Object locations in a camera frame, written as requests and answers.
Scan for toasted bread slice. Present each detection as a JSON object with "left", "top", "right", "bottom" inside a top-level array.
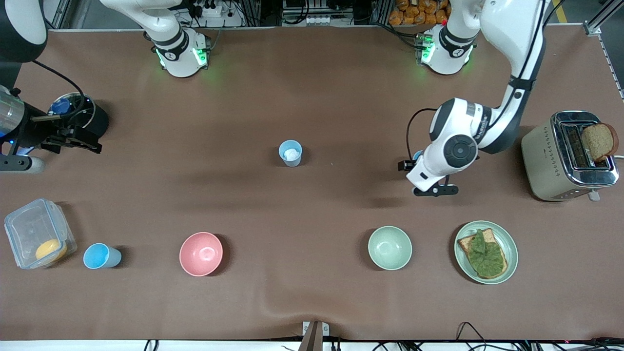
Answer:
[{"left": 458, "top": 228, "right": 508, "bottom": 280}]

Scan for green lettuce leaf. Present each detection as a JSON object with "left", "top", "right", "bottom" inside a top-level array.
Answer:
[{"left": 468, "top": 229, "right": 506, "bottom": 277}]

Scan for yellow round food piece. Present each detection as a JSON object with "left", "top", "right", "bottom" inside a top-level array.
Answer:
[{"left": 35, "top": 238, "right": 68, "bottom": 264}]

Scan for beige chrome toaster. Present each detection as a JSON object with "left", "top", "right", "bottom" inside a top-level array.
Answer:
[{"left": 521, "top": 111, "right": 624, "bottom": 202}]

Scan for black cable loop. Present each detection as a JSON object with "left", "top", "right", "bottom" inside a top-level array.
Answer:
[{"left": 456, "top": 321, "right": 488, "bottom": 343}]

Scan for black cylindrical pot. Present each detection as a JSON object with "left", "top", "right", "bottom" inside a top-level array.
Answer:
[{"left": 49, "top": 92, "right": 110, "bottom": 142}]

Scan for metal mounting bracket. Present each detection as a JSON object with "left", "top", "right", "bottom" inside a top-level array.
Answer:
[{"left": 298, "top": 321, "right": 330, "bottom": 351}]

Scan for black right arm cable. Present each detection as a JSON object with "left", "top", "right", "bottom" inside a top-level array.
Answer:
[{"left": 30, "top": 58, "right": 89, "bottom": 118}]

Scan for pale green plate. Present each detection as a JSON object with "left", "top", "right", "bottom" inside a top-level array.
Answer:
[{"left": 454, "top": 220, "right": 519, "bottom": 285}]

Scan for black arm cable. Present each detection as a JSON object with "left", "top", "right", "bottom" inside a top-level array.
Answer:
[
  {"left": 30, "top": 58, "right": 89, "bottom": 118},
  {"left": 406, "top": 108, "right": 439, "bottom": 164}
]

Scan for clear plastic food container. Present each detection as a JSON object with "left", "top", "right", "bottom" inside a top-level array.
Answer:
[{"left": 4, "top": 198, "right": 78, "bottom": 270}]

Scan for brown table mat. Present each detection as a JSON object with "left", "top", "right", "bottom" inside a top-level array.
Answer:
[{"left": 0, "top": 24, "right": 624, "bottom": 342}]

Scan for orange snack bags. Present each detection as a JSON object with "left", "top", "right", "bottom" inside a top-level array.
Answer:
[{"left": 389, "top": 0, "right": 450, "bottom": 26}]

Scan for pink bowl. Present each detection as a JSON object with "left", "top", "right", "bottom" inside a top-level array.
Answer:
[{"left": 179, "top": 232, "right": 224, "bottom": 277}]

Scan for brown bread slice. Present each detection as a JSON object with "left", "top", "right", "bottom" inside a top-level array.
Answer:
[{"left": 581, "top": 122, "right": 619, "bottom": 163}]

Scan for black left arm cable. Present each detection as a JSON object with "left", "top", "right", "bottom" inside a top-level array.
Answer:
[{"left": 406, "top": 108, "right": 439, "bottom": 164}]

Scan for white power strip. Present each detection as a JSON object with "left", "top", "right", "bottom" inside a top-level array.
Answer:
[{"left": 193, "top": 0, "right": 230, "bottom": 18}]

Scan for aluminium frame post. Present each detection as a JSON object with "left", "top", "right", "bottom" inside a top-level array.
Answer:
[
  {"left": 49, "top": 0, "right": 93, "bottom": 30},
  {"left": 245, "top": 0, "right": 264, "bottom": 26},
  {"left": 371, "top": 0, "right": 394, "bottom": 26}
]

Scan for aluminium frame profile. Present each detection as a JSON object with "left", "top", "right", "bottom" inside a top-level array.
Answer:
[{"left": 584, "top": 0, "right": 624, "bottom": 100}]

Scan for black cable bundle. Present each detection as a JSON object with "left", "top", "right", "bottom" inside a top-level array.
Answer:
[{"left": 487, "top": 336, "right": 624, "bottom": 351}]

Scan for pale green bowl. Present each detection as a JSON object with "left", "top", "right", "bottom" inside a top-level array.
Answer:
[{"left": 368, "top": 225, "right": 413, "bottom": 271}]

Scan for glass lid blue knob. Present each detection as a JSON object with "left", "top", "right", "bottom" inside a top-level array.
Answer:
[{"left": 49, "top": 93, "right": 96, "bottom": 133}]

